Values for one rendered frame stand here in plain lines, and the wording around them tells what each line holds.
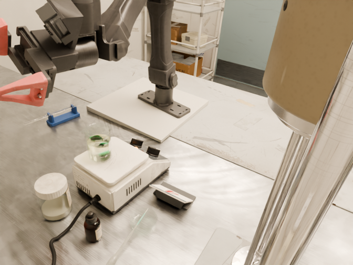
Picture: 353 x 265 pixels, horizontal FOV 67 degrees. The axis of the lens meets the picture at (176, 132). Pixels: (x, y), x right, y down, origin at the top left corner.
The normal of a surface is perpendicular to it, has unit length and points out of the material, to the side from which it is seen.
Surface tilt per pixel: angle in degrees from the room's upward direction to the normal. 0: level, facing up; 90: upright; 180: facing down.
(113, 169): 0
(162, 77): 99
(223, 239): 0
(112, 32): 38
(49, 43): 31
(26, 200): 0
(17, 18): 90
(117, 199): 90
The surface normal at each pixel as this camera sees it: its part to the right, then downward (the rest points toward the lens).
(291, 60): -0.94, 0.14
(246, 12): -0.54, 0.43
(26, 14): 0.84, 0.34
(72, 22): 0.62, 0.77
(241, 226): 0.07, -0.83
